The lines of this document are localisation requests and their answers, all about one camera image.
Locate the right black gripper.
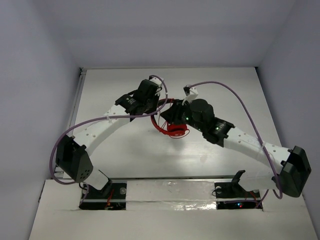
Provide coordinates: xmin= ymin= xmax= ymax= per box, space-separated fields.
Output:
xmin=161 ymin=98 xmax=206 ymax=133

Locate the thin red headphone cable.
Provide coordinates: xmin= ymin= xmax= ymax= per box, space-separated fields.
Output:
xmin=152 ymin=98 xmax=191 ymax=140

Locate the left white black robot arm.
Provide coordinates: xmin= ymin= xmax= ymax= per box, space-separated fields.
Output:
xmin=55 ymin=75 xmax=167 ymax=198

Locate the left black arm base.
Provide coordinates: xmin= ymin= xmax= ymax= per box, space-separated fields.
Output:
xmin=79 ymin=182 xmax=127 ymax=211

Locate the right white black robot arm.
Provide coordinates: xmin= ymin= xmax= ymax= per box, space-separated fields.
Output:
xmin=160 ymin=99 xmax=311 ymax=198

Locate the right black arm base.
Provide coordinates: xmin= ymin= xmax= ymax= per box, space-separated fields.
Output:
xmin=211 ymin=182 xmax=263 ymax=210

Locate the white foil covered block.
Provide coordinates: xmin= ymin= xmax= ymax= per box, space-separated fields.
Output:
xmin=125 ymin=179 xmax=217 ymax=211

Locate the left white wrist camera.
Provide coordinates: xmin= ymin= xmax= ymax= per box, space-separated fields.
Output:
xmin=148 ymin=75 xmax=166 ymax=93

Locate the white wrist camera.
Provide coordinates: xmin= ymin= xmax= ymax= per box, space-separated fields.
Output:
xmin=182 ymin=85 xmax=199 ymax=105
xmin=148 ymin=75 xmax=166 ymax=93

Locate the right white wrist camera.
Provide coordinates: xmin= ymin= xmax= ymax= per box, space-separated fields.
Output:
xmin=182 ymin=85 xmax=199 ymax=105

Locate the aluminium rail at front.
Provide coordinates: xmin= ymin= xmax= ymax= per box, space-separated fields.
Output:
xmin=111 ymin=175 xmax=234 ymax=181

